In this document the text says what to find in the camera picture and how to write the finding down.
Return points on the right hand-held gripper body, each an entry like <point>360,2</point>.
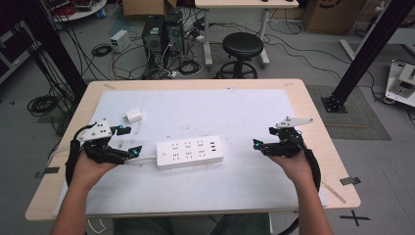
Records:
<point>287,145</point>

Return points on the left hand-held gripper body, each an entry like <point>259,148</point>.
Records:
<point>97,131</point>

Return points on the white charger plug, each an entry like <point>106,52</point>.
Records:
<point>134,116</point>

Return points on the white power strip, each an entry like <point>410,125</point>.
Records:
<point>190,152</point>

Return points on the person's right hand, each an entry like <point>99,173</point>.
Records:
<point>293,168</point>

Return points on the person's left hand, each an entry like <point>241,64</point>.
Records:
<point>89,171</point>

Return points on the wooden table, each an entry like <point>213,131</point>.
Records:
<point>298,98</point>

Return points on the white table mat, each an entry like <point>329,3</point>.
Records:
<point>212,111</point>

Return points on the grey tape piece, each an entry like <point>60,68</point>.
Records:
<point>49,170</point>
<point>349,180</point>

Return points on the thin wooden stick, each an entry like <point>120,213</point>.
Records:
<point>333,193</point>

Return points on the grey floor mat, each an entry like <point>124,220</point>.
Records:
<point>359,120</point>

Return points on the white power supply box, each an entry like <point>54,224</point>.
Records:
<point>120,40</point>

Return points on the black round stool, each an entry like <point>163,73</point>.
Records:
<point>243,45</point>

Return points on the black computer tower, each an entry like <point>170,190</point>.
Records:
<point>152,37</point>
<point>174,32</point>

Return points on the grey metal rack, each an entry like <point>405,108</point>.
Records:
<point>9,55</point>

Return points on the round white table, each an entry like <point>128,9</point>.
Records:
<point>81,11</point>

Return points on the small cardboard box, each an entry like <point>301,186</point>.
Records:
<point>143,6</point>

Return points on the large cardboard box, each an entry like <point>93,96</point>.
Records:
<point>329,16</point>

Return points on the white device on wheels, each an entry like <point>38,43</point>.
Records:
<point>403,83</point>

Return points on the white desk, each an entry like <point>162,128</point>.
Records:
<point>244,3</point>

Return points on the black metal post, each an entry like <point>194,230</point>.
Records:
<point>55,49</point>
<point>372,49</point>

